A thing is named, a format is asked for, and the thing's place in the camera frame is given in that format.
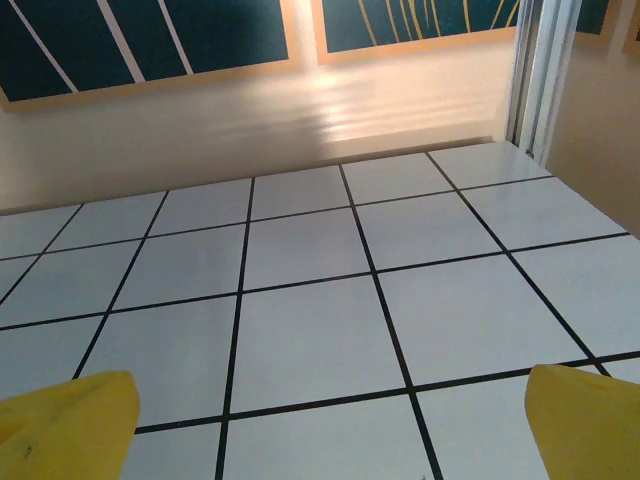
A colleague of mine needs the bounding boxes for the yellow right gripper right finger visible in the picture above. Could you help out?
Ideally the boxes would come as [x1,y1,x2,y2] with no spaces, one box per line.
[524,363,640,480]

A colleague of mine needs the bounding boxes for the aluminium frame post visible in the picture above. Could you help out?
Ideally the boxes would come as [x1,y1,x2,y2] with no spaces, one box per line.
[504,0,584,165]

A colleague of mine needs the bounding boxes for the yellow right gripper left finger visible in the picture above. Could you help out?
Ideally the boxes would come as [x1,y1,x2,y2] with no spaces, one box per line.
[0,369,141,480]

